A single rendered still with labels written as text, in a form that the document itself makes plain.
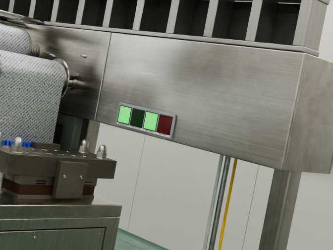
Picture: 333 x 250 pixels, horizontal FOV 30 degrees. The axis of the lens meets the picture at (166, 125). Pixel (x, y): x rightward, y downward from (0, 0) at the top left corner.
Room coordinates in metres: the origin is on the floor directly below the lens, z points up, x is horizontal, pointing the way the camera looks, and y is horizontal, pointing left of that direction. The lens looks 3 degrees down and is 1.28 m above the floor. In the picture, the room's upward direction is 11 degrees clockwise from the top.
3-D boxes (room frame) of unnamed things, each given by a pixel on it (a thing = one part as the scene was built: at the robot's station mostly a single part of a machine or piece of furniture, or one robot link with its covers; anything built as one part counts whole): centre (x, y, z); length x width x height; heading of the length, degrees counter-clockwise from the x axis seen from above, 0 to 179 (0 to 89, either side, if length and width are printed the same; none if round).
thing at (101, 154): (2.01, 0.19, 1.05); 0.04 x 0.04 x 0.04
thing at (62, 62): (2.11, 0.40, 1.25); 0.15 x 0.01 x 0.15; 46
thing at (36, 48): (2.31, 0.55, 1.33); 0.07 x 0.07 x 0.07; 46
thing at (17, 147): (1.78, 0.41, 1.05); 0.04 x 0.04 x 0.04
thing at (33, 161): (1.92, 0.33, 1.00); 0.40 x 0.16 x 0.06; 136
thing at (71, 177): (1.87, 0.25, 0.96); 0.10 x 0.03 x 0.11; 136
